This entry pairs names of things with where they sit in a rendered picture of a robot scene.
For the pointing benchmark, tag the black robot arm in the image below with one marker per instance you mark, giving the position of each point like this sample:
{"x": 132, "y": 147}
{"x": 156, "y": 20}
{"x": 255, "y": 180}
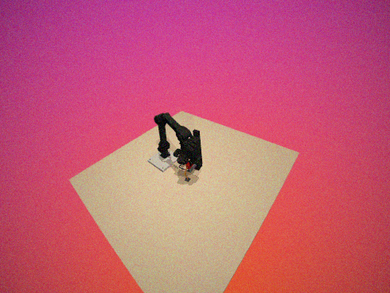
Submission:
{"x": 182, "y": 134}

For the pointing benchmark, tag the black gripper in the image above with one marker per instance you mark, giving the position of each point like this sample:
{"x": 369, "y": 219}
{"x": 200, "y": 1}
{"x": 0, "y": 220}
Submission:
{"x": 192, "y": 159}

